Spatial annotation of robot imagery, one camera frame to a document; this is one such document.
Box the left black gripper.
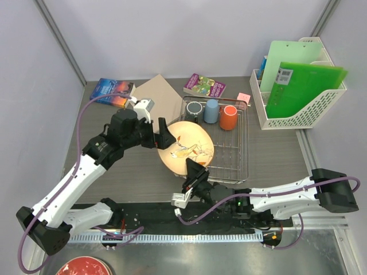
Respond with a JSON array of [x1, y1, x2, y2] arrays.
[[122, 115, 175, 150]]

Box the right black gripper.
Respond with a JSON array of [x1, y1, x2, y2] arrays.
[[182, 157, 223, 214]]

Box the beige bird plate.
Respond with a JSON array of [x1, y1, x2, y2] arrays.
[[158, 121, 214, 176]]

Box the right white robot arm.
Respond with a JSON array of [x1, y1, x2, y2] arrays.
[[174, 168, 361, 226]]

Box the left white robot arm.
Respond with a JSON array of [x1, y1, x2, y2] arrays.
[[16, 109, 179, 256]]

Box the grey mug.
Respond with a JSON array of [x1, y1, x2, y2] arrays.
[[185, 101, 204, 124]]

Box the beige cardboard notebook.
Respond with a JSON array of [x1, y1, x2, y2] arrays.
[[133, 74, 182, 132]]

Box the blue cup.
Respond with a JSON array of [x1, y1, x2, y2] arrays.
[[204, 99, 220, 124]]

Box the orange cup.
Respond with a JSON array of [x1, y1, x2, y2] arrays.
[[220, 105, 238, 131]]

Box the purple treehouse book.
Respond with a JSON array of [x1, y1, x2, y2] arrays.
[[183, 73, 227, 98]]

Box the blue Jane Eyre book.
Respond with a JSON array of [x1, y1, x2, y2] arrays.
[[89, 78, 135, 108]]

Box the blue book in organizer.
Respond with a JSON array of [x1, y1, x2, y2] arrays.
[[256, 56, 268, 80]]

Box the white file organizer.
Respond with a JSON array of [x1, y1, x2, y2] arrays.
[[249, 37, 346, 130]]

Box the bright green folder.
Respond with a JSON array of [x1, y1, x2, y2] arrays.
[[266, 62, 348, 119]]

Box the light green clipboard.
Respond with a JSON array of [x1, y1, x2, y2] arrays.
[[259, 40, 323, 92]]

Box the red round plate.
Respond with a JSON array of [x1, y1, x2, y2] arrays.
[[56, 256, 112, 275]]

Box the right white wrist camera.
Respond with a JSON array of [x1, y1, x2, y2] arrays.
[[171, 188, 192, 209]]

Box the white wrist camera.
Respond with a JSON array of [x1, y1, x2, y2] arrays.
[[171, 188, 192, 209], [133, 99, 155, 124]]

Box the metal wire dish rack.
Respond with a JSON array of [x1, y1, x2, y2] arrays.
[[181, 95, 249, 184]]

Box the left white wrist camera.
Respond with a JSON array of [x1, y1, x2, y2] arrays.
[[133, 99, 155, 124]]

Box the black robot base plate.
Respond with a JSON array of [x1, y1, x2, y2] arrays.
[[68, 199, 293, 234]]

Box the slotted cable duct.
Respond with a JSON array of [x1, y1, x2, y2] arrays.
[[69, 231, 263, 246]]

